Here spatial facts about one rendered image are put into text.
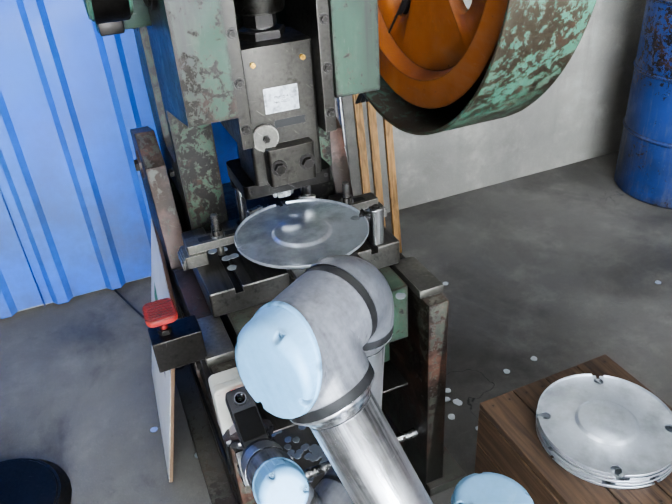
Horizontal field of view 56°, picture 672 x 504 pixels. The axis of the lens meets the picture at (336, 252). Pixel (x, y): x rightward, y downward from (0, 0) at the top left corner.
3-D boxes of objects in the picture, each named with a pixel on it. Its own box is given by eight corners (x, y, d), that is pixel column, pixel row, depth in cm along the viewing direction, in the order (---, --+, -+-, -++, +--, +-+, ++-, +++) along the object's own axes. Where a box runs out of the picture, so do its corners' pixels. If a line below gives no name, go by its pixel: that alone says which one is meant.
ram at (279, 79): (330, 178, 133) (319, 33, 117) (262, 195, 128) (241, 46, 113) (302, 151, 146) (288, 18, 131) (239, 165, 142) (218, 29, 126)
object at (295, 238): (257, 284, 120) (256, 281, 120) (220, 220, 144) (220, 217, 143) (392, 246, 129) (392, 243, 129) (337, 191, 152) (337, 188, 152)
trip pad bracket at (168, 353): (218, 400, 131) (201, 326, 121) (171, 415, 129) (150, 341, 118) (211, 381, 136) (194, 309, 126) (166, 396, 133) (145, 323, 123)
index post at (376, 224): (385, 243, 145) (384, 205, 140) (373, 246, 144) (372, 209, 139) (379, 237, 147) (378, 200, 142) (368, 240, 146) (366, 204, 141)
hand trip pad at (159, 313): (186, 345, 121) (178, 314, 117) (154, 355, 119) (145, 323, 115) (179, 325, 127) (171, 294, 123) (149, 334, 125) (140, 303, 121)
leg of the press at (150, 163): (279, 561, 156) (220, 252, 108) (234, 581, 152) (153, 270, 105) (198, 345, 229) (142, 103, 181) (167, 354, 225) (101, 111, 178)
